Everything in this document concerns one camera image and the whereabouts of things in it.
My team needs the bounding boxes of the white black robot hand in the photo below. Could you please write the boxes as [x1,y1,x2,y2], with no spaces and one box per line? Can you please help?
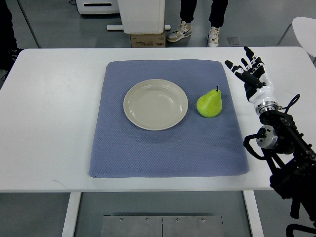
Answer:
[225,46,279,115]

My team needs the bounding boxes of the green pear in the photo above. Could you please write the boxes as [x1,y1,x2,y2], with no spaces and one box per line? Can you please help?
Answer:
[196,86,222,118]

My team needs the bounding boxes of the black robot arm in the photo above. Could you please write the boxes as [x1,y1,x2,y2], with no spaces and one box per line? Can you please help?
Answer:
[243,95,316,223]

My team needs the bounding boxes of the beige round plate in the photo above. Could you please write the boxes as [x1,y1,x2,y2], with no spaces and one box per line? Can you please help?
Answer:
[123,79,188,131]

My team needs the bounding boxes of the small grey floor hatch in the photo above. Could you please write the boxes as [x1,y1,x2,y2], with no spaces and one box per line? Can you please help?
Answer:
[227,37,241,45]

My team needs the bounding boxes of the person's right beige sneaker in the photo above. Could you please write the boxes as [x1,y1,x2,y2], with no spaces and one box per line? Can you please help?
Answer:
[207,27,220,47]

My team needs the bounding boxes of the person's beige sneaker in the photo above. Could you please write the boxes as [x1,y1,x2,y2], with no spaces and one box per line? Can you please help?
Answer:
[167,21,192,42]
[207,27,220,47]

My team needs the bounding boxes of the white chair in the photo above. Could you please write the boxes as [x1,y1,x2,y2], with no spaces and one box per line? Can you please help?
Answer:
[276,17,316,65]

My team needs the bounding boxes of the blue textured mat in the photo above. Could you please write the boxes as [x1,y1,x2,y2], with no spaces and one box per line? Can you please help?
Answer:
[89,59,249,178]

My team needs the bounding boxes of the person's dark trouser leg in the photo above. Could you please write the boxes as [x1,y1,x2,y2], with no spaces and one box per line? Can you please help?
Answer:
[180,0,197,23]
[209,0,229,28]

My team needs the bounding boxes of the person's left beige sneaker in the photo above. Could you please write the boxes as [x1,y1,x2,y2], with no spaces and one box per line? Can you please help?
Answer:
[167,21,192,42]

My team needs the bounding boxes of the cardboard box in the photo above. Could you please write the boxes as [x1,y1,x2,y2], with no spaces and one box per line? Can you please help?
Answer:
[130,32,166,48]

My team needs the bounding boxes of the white table leg right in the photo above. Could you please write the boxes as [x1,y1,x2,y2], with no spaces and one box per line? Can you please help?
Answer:
[243,190,264,237]

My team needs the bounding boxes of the white table leg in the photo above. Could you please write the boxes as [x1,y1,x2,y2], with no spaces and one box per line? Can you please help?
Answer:
[243,190,264,237]
[61,192,81,237]

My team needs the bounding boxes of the white cabinet on stand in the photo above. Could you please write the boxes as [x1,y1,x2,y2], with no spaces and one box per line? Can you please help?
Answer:
[106,0,171,35]

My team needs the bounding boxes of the white appliance with slot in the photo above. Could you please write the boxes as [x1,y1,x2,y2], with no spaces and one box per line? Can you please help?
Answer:
[76,0,119,15]

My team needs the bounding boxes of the white table leg left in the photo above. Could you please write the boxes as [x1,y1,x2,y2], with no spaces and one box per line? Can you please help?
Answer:
[61,192,81,237]

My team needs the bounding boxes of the grey metal pole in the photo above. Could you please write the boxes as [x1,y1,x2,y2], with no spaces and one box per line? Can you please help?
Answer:
[17,0,42,48]

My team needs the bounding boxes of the dark clothed person at left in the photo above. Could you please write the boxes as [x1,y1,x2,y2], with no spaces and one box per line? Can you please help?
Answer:
[0,0,23,81]

